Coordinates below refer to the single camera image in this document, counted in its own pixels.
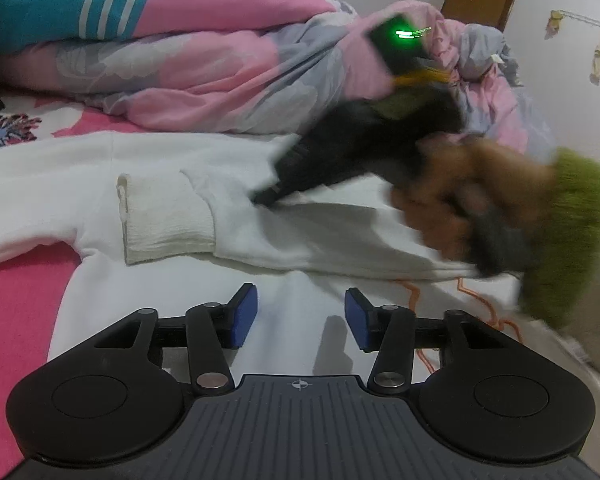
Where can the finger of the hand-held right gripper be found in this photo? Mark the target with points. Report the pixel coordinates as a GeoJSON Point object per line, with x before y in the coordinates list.
{"type": "Point", "coordinates": [275, 192]}

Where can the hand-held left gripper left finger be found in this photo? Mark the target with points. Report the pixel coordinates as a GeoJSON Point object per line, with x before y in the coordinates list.
{"type": "Point", "coordinates": [245, 317]}

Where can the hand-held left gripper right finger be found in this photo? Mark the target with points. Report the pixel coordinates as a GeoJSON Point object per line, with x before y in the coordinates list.
{"type": "Point", "coordinates": [357, 320]}

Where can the white sweatshirt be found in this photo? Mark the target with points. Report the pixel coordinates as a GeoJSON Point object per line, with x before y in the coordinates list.
{"type": "Point", "coordinates": [330, 230]}

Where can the person's right hand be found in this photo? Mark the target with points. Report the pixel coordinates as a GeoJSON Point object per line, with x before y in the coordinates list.
{"type": "Point", "coordinates": [500, 175]}

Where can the pink grey floral quilt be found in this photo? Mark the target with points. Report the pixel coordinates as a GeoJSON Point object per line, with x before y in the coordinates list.
{"type": "Point", "coordinates": [205, 80]}

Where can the brown wooden door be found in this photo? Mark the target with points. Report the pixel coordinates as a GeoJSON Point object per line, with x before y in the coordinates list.
{"type": "Point", "coordinates": [480, 0]}

